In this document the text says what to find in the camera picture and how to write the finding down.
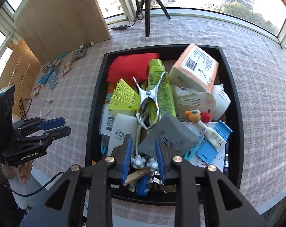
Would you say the small green white tube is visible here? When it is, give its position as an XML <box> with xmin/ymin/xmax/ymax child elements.
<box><xmin>80</xmin><ymin>42</ymin><xmax>94</xmax><ymax>49</ymax></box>

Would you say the black tripod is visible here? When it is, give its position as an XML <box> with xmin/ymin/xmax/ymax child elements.
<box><xmin>139</xmin><ymin>0</ymin><xmax>171</xmax><ymax>37</ymax></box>

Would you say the wooden clothespin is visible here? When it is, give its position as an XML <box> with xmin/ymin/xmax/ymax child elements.
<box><xmin>123</xmin><ymin>168</ymin><xmax>150</xmax><ymax>186</ymax></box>

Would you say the black storage tray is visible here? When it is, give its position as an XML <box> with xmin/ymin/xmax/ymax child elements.
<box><xmin>85</xmin><ymin>44</ymin><xmax>244</xmax><ymax>206</ymax></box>

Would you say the silver metal clamp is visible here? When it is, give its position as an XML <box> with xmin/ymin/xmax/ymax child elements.
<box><xmin>132</xmin><ymin>72</ymin><xmax>165</xmax><ymax>131</ymax></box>

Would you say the small white cream tube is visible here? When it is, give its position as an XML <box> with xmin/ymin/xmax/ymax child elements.
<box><xmin>197</xmin><ymin>120</ymin><xmax>226</xmax><ymax>152</ymax></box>

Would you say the plaid pink tablecloth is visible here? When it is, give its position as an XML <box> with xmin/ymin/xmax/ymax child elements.
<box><xmin>29</xmin><ymin>16</ymin><xmax>286</xmax><ymax>213</ymax></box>

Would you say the orange tissue pack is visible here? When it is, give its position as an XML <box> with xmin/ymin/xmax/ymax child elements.
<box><xmin>169</xmin><ymin>44</ymin><xmax>219</xmax><ymax>93</ymax></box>

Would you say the grey T3 pouch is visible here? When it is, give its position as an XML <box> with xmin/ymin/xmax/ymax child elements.
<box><xmin>75</xmin><ymin>48</ymin><xmax>87</xmax><ymax>58</ymax></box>

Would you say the coffee mate sachet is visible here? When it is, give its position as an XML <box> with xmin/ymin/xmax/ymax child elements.
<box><xmin>62</xmin><ymin>61</ymin><xmax>72</xmax><ymax>77</ymax></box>
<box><xmin>33</xmin><ymin>86</ymin><xmax>41</xmax><ymax>96</ymax></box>

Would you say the pine wood back panel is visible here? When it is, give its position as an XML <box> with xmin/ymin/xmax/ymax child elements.
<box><xmin>0</xmin><ymin>39</ymin><xmax>42</xmax><ymax>116</ymax></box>

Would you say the orange toy figure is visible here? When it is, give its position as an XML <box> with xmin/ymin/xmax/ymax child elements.
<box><xmin>185</xmin><ymin>110</ymin><xmax>212</xmax><ymax>123</ymax></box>

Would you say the person left hand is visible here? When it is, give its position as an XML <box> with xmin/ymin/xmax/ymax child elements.
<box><xmin>2</xmin><ymin>160</ymin><xmax>33</xmax><ymax>183</ymax></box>

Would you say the grey packet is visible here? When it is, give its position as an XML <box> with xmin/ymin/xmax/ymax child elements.
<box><xmin>138</xmin><ymin>113</ymin><xmax>200</xmax><ymax>158</ymax></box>

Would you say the red cloth pouch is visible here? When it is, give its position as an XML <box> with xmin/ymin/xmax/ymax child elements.
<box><xmin>107</xmin><ymin>53</ymin><xmax>160</xmax><ymax>86</ymax></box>

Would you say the blue plastic case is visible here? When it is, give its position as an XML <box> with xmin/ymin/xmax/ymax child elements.
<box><xmin>197</xmin><ymin>120</ymin><xmax>233</xmax><ymax>165</ymax></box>

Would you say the teal clothespin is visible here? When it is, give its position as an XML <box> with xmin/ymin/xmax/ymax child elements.
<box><xmin>50</xmin><ymin>52</ymin><xmax>68</xmax><ymax>64</ymax></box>

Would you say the blue serrated sachet pack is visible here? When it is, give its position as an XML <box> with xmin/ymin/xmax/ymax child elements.
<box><xmin>39</xmin><ymin>67</ymin><xmax>59</xmax><ymax>91</ymax></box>

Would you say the black power strip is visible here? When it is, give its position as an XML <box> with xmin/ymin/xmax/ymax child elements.
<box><xmin>111</xmin><ymin>24</ymin><xmax>128</xmax><ymax>31</ymax></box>

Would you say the clear phone card pack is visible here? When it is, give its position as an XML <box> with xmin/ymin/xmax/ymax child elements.
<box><xmin>99</xmin><ymin>103</ymin><xmax>117</xmax><ymax>136</ymax></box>

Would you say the white Aqua sunscreen tube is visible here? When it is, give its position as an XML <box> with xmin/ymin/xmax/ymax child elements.
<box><xmin>107</xmin><ymin>113</ymin><xmax>137</xmax><ymax>156</ymax></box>

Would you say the white plastic bottle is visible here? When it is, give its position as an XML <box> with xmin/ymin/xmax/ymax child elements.
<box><xmin>211</xmin><ymin>84</ymin><xmax>231</xmax><ymax>121</ymax></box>

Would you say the wooden divider board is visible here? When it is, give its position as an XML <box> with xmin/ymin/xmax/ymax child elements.
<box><xmin>14</xmin><ymin>0</ymin><xmax>111</xmax><ymax>64</ymax></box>

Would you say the lime green bottle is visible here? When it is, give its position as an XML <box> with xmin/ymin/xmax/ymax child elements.
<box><xmin>148</xmin><ymin>59</ymin><xmax>176</xmax><ymax>117</ymax></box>

